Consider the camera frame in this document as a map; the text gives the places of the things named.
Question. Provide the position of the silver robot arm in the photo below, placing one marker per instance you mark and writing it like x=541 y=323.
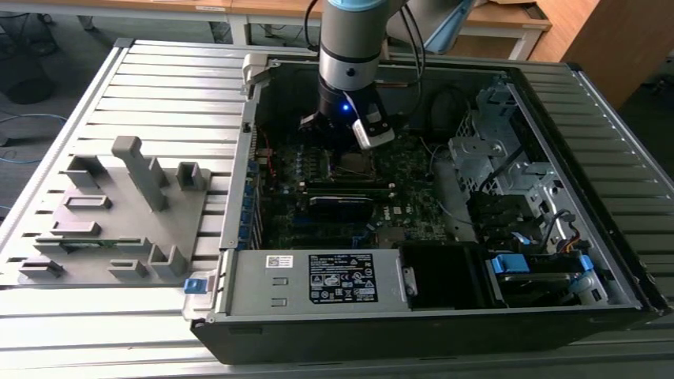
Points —
x=348 y=59

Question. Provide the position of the black PC case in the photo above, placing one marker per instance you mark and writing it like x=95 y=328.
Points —
x=369 y=343

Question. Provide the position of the bronze chipset heat sink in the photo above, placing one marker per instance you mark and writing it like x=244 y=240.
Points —
x=390 y=235

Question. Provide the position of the wooden cabinet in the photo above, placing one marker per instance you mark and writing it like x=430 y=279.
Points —
x=621 y=39

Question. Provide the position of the grey plastic case latch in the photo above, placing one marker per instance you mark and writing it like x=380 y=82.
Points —
x=256 y=65

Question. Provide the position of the black graphics card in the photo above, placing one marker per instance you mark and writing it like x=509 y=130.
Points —
x=340 y=211

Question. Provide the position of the black waste bin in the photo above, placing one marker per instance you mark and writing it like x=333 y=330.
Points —
x=29 y=87

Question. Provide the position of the CPU socket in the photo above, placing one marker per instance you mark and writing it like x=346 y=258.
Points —
x=377 y=178

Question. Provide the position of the wooden desk white legs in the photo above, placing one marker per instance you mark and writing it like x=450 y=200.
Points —
x=505 y=19
x=158 y=4

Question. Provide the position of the hard disk drive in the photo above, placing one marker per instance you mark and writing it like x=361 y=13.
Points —
x=535 y=290

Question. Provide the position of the blue case latch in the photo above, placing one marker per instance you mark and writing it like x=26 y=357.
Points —
x=194 y=286

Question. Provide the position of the green motherboard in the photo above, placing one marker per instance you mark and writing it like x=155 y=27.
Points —
x=416 y=193

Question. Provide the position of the silver green CPU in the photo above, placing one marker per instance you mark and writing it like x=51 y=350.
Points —
x=356 y=162

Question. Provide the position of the grey power supply unit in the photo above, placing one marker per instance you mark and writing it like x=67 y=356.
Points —
x=253 y=284

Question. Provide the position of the blue disk carrier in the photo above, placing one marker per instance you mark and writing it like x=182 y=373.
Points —
x=508 y=262

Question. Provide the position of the blue plastic tab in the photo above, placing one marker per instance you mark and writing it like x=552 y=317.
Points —
x=587 y=265

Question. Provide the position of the green RAM stick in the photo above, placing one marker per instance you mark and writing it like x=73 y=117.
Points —
x=90 y=244

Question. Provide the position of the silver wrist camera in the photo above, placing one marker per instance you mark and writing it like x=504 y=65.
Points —
x=374 y=136

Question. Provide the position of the silver metal drive cage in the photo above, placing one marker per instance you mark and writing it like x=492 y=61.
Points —
x=474 y=152

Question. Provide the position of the grey parts rack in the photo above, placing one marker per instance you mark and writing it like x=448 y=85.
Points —
x=126 y=237

